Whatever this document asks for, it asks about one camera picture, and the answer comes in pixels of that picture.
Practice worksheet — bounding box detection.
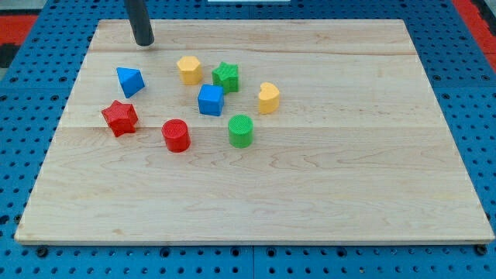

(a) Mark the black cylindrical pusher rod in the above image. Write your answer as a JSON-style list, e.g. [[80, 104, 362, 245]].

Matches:
[[124, 0, 154, 47]]

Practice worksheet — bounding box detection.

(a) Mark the blue triangle block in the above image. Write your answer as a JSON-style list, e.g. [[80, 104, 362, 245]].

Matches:
[[116, 67, 145, 98]]

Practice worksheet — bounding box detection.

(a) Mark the blue cube block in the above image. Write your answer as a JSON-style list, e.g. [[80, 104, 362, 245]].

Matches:
[[197, 84, 224, 116]]

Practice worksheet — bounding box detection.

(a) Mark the yellow hexagon block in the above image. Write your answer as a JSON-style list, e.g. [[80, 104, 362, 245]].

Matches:
[[177, 56, 203, 85]]

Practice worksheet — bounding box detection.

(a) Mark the red star block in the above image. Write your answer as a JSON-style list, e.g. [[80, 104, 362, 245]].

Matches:
[[102, 100, 138, 137]]

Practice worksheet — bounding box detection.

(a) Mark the green star block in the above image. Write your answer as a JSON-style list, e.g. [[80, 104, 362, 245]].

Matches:
[[212, 62, 239, 94]]

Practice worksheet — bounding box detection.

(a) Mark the red cylinder block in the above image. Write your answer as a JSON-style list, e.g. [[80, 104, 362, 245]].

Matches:
[[161, 119, 191, 153]]

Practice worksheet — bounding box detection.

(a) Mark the green cylinder block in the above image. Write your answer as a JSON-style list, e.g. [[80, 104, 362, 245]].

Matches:
[[228, 115, 253, 148]]

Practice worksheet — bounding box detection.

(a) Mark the yellow heart block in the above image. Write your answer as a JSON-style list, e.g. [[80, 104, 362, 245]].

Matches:
[[258, 82, 280, 114]]

